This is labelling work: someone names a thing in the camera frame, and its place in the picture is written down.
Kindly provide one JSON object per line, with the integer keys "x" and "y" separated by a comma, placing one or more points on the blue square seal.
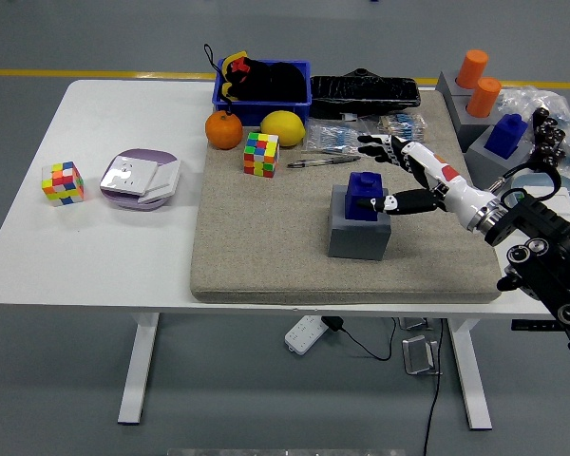
{"x": 506, "y": 138}
{"x": 363, "y": 186}

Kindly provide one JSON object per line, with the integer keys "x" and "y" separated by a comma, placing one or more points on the dark ballpoint pen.
{"x": 332, "y": 160}

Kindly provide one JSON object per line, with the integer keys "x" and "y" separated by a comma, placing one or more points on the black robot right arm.
{"x": 546, "y": 223}

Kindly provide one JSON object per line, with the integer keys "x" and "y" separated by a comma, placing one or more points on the large metal stand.
{"x": 418, "y": 356}

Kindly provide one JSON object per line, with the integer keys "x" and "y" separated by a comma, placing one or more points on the orange fruit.
{"x": 224, "y": 130}

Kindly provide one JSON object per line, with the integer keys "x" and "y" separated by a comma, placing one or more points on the black cylindrical cap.
{"x": 551, "y": 132}
{"x": 542, "y": 115}
{"x": 545, "y": 160}
{"x": 548, "y": 148}

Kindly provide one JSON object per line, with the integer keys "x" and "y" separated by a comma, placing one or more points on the grey-brown fabric mat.
{"x": 266, "y": 237}

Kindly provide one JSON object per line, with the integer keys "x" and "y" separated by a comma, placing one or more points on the grey cube seal holder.
{"x": 356, "y": 242}
{"x": 470, "y": 128}
{"x": 446, "y": 83}
{"x": 484, "y": 164}

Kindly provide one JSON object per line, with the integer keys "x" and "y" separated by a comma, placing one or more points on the light blue plate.
{"x": 534, "y": 180}

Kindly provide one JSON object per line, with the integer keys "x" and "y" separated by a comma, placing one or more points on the white table leg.
{"x": 138, "y": 370}
{"x": 470, "y": 375}

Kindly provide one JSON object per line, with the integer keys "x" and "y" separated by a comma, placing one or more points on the small metal stand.
{"x": 413, "y": 324}

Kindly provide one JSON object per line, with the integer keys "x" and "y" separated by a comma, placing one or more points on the white wall switch panel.
{"x": 166, "y": 178}
{"x": 567, "y": 202}

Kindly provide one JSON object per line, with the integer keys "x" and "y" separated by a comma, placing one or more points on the orange cylinder seal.
{"x": 472, "y": 69}
{"x": 483, "y": 97}

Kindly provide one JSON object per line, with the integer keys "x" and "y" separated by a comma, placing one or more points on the white power strip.
{"x": 304, "y": 335}

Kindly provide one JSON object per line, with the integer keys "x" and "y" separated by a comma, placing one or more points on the crumpled clear plastic bag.
{"x": 522, "y": 97}

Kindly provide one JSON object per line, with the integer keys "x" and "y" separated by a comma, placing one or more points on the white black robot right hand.
{"x": 451, "y": 190}

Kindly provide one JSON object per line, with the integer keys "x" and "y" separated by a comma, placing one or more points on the blue plastic bin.
{"x": 247, "y": 111}

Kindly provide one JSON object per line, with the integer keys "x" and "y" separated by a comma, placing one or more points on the black wrapped keyboard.
{"x": 361, "y": 95}

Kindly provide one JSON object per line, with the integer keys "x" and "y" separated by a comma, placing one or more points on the large colourful puzzle cube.
{"x": 261, "y": 154}

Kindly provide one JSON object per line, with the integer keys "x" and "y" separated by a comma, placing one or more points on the black table control panel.
{"x": 532, "y": 326}

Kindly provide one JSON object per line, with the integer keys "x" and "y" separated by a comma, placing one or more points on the yellow lemon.
{"x": 282, "y": 128}

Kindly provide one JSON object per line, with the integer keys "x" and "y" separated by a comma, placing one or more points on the clear bag of taped resistors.
{"x": 401, "y": 126}

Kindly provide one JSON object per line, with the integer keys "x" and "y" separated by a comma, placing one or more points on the purple plate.
{"x": 123, "y": 203}

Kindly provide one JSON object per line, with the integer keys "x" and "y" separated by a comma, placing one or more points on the white wall socket panel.
{"x": 126, "y": 175}

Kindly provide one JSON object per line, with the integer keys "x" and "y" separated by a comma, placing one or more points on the small colourful puzzle cube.
{"x": 62, "y": 184}

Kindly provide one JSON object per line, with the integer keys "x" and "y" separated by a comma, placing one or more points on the clear bag of blue resistors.
{"x": 335, "y": 135}

